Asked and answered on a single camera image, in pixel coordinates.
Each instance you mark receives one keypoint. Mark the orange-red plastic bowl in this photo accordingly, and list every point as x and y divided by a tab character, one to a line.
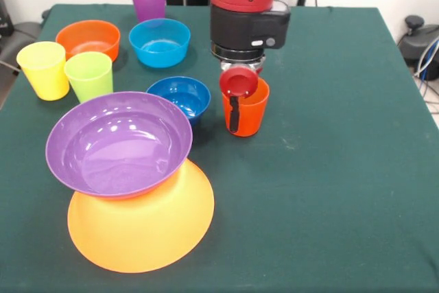
89	37

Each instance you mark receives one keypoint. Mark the dark green tablecloth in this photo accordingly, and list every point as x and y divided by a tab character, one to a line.
343	169

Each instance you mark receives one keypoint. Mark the dark blue plastic bowl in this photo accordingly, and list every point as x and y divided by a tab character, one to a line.
192	99

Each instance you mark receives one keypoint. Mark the purple plastic bowl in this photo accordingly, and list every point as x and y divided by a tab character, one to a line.
120	149

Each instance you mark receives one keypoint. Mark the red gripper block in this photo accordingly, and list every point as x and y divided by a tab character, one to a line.
238	82

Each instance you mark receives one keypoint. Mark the large yellow plastic bowl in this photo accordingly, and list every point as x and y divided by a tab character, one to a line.
144	234

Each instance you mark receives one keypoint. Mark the purple plastic cup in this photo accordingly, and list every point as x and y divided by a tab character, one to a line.
147	1

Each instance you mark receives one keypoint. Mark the light blue plastic bowl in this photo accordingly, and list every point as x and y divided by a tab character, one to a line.
159	49

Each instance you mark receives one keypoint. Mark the yellow plastic cup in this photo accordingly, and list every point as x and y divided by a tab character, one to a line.
44	73

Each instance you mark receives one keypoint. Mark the green plastic cup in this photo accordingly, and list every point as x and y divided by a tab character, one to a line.
91	80

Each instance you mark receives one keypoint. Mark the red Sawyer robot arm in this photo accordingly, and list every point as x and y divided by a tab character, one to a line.
247	8

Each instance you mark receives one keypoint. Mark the red plastic cup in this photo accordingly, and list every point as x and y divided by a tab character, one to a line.
252	114

